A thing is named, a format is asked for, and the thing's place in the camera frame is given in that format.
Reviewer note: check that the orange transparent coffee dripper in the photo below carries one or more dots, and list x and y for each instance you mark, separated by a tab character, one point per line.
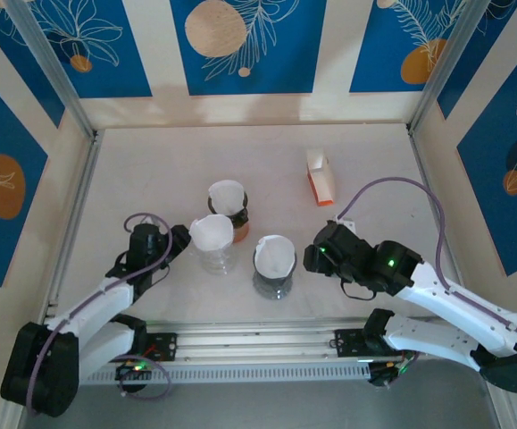
241	232

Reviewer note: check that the aluminium frame post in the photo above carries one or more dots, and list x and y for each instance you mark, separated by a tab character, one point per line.
57	76
445	58

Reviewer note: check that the clear ribbed coffee dripper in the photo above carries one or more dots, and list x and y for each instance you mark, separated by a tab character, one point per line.
215	261

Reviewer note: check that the grey transparent coffee dripper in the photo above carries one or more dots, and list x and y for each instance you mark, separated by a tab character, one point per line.
280	280

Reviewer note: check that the aluminium frame leg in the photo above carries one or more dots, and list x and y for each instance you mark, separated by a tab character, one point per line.
12	420
503	411

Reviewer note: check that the aluminium side rail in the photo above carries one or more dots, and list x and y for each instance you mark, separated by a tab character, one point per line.
75	201
427	179

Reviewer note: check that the orange filter holder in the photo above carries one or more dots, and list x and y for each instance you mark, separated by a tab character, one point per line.
312	187

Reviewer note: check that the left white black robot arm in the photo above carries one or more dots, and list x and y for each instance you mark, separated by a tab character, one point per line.
88	304

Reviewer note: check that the long aluminium base rail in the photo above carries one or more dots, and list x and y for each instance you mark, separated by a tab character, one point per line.
258	339

